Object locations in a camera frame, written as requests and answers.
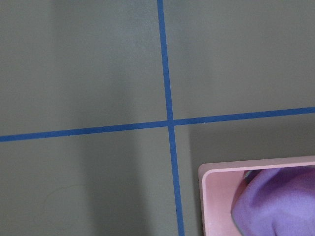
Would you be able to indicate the purple cloth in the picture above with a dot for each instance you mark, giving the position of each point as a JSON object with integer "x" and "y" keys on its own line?
{"x": 277, "y": 202}

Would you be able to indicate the pink plastic bin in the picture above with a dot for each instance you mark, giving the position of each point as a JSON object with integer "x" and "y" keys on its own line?
{"x": 222, "y": 183}

